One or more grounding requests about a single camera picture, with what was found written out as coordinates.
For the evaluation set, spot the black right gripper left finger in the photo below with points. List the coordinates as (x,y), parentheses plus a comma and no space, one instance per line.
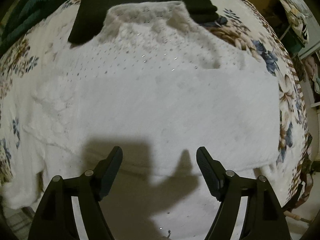
(54,217)

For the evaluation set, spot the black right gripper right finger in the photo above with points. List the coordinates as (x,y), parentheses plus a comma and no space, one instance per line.
(264,218)

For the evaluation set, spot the white knitted sweater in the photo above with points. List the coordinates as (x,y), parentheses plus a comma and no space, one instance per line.
(152,82)

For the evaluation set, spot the pile of clothes on chair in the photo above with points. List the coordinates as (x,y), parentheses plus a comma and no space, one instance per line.
(297,12)

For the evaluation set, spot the floral bed blanket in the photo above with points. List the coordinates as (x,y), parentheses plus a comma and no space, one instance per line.
(246,30)

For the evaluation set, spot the white wardrobe with shelves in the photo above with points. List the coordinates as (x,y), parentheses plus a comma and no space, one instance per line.
(308,72)

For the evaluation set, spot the dark green plush blanket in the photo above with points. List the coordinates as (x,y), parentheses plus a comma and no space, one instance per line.
(25,15)

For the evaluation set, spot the brown cardboard box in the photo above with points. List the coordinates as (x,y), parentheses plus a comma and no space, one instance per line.
(273,12)

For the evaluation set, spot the black folded garment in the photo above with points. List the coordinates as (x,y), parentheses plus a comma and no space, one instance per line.
(91,14)

